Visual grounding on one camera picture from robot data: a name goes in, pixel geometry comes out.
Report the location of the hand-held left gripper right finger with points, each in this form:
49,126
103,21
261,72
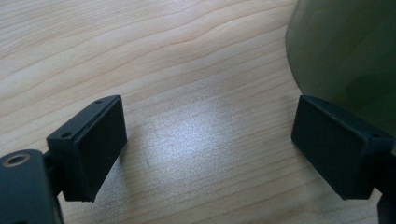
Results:
336,149

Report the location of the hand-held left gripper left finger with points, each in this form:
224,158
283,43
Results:
93,149

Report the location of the green plastic bin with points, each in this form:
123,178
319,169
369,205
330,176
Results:
345,49

